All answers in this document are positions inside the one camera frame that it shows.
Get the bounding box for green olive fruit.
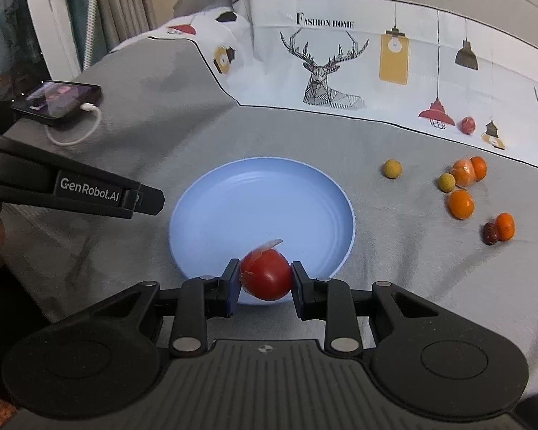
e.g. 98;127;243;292
382;159;402;180
437;173;456;193

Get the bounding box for small orange back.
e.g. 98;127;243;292
470;156;488;182

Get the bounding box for spotted white pole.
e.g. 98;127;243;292
82;0;98;71

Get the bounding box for red ball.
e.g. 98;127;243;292
459;116;476;135

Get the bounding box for blue plastic plate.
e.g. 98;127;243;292
167;156;357;308

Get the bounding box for white charging cable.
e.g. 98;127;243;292
44;103;104;148

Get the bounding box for orange unwrapped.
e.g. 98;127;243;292
448;189;474;219

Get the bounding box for grey printed bed sheet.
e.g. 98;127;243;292
1;0;538;397

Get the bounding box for grey curtain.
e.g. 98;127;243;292
98;0;157;49

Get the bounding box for red date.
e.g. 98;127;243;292
482;221;500;245

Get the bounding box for red tomato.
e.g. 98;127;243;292
240;239;292;301

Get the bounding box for black smartphone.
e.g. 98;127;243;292
10;81;102;126

